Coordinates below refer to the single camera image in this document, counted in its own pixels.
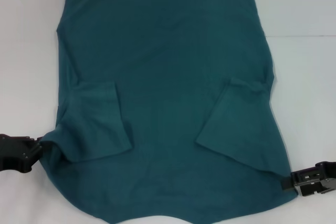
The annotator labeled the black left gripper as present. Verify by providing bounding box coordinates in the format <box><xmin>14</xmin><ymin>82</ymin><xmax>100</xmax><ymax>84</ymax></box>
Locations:
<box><xmin>0</xmin><ymin>134</ymin><xmax>44</xmax><ymax>174</ymax></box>

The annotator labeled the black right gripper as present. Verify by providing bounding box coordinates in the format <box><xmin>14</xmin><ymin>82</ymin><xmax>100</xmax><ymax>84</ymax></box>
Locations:
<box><xmin>281</xmin><ymin>160</ymin><xmax>336</xmax><ymax>197</ymax></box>

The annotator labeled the teal blue shirt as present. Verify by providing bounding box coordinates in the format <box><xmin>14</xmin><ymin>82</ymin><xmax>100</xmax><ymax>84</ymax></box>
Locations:
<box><xmin>39</xmin><ymin>0</ymin><xmax>299</xmax><ymax>224</ymax></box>

